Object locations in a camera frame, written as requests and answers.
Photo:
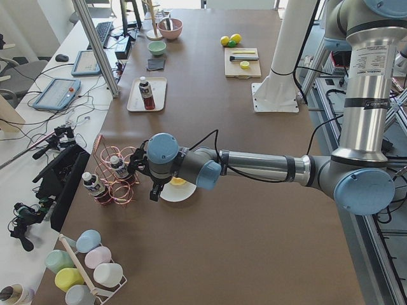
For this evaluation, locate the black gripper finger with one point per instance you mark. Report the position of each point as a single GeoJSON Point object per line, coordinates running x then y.
{"type": "Point", "coordinates": [156, 190]}

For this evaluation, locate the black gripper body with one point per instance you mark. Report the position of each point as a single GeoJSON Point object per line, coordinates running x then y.
{"type": "Point", "coordinates": [158, 183]}

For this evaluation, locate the white round plate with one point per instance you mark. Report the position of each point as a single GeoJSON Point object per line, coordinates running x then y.
{"type": "Point", "coordinates": [177, 192]}

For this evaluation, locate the glazed donut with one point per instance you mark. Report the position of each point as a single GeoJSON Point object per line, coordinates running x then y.
{"type": "Point", "coordinates": [176, 181]}

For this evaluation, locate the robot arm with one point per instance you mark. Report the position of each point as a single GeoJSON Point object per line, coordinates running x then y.
{"type": "Point", "coordinates": [354, 175]}

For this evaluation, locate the cream rabbit tray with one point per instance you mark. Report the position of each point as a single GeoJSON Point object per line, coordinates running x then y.
{"type": "Point", "coordinates": [135, 102]}

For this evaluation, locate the tea bottle in rack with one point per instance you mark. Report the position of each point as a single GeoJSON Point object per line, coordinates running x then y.
{"type": "Point", "coordinates": [120, 170]}
{"type": "Point", "coordinates": [97, 188]}

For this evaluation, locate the blue cup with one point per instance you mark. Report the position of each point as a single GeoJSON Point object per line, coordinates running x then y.
{"type": "Point", "coordinates": [88, 240]}

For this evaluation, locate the black box stand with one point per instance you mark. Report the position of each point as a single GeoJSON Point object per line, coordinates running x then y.
{"type": "Point", "coordinates": [60, 178]}

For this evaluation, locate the pink cup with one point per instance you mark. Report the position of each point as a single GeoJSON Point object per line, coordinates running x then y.
{"type": "Point", "coordinates": [97, 256]}

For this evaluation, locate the white cup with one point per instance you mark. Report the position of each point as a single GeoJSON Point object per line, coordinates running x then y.
{"type": "Point", "coordinates": [108, 274]}

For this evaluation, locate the grey folded cloth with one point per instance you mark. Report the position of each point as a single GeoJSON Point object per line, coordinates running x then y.
{"type": "Point", "coordinates": [155, 64]}

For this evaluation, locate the near teach pendant tablet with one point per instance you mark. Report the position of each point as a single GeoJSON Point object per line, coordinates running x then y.
{"type": "Point", "coordinates": [58, 94]}

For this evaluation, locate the teach pendant tablet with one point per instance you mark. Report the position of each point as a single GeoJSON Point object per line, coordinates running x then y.
{"type": "Point", "coordinates": [58, 94]}
{"type": "Point", "coordinates": [85, 65]}

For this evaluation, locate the far teach pendant tablet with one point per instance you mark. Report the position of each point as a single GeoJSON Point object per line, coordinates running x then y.
{"type": "Point", "coordinates": [85, 65]}

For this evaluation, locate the white cup rack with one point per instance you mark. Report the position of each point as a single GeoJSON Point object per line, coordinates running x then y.
{"type": "Point", "coordinates": [103, 294]}

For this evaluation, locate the green ceramic bowl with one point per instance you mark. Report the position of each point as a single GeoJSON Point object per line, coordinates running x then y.
{"type": "Point", "coordinates": [157, 48]}

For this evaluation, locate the green cup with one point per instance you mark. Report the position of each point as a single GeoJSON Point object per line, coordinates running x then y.
{"type": "Point", "coordinates": [57, 260]}

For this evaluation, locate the yellow cup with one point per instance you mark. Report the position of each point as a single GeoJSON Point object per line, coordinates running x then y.
{"type": "Point", "coordinates": [67, 278]}

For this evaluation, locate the grey cup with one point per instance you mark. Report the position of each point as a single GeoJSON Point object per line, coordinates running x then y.
{"type": "Point", "coordinates": [79, 295]}

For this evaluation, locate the wooden mug tree stand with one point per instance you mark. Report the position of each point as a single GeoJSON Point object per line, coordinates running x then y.
{"type": "Point", "coordinates": [153, 34]}

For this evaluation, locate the computer mouse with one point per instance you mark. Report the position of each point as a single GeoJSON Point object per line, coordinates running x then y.
{"type": "Point", "coordinates": [61, 58]}

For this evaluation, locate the wooden cutting board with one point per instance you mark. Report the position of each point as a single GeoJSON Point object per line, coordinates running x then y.
{"type": "Point", "coordinates": [233, 70]}

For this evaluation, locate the pink bowl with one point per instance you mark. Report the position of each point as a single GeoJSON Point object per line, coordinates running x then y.
{"type": "Point", "coordinates": [170, 28]}

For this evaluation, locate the black keyboard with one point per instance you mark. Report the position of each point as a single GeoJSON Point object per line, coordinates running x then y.
{"type": "Point", "coordinates": [103, 30]}

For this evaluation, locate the half lemon slice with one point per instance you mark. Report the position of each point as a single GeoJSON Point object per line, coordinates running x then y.
{"type": "Point", "coordinates": [244, 65]}

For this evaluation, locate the yellow plastic knife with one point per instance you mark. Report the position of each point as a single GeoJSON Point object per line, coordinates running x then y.
{"type": "Point", "coordinates": [244, 52]}

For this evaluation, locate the lower yellow lemon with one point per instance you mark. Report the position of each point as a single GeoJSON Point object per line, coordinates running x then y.
{"type": "Point", "coordinates": [224, 40]}

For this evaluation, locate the yellow lemon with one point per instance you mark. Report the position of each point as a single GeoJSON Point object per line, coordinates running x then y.
{"type": "Point", "coordinates": [224, 40]}
{"type": "Point", "coordinates": [236, 38]}

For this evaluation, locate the green lime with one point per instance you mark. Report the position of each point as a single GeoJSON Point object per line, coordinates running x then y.
{"type": "Point", "coordinates": [232, 44]}

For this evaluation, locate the upper yellow lemon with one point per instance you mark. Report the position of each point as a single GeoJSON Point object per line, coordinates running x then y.
{"type": "Point", "coordinates": [236, 38]}

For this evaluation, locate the copper wire bottle rack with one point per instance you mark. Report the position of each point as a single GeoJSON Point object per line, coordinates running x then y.
{"type": "Point", "coordinates": [121, 190]}

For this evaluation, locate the aluminium frame post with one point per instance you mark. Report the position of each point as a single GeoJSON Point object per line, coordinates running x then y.
{"type": "Point", "coordinates": [83, 13]}

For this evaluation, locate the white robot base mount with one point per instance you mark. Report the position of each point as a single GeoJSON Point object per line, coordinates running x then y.
{"type": "Point", "coordinates": [277, 92]}

